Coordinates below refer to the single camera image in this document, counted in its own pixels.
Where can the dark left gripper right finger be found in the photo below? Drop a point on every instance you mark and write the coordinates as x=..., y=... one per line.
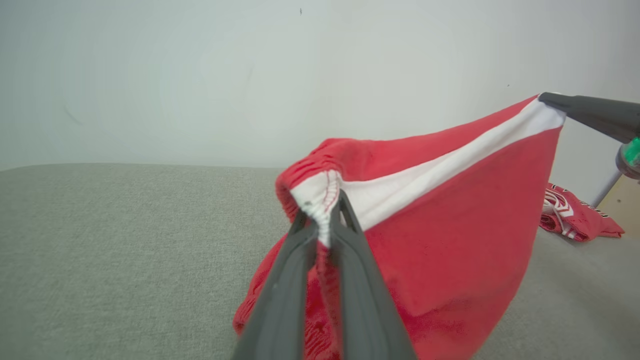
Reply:
x=365, y=310

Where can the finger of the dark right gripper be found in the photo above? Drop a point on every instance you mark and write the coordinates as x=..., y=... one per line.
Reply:
x=600, y=115

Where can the red shirt with white sleeves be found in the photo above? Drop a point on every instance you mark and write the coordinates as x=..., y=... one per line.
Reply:
x=585, y=220

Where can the white metal pole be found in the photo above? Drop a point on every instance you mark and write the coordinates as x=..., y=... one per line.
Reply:
x=606, y=190

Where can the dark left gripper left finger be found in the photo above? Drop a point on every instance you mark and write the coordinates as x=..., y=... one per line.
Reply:
x=285, y=300

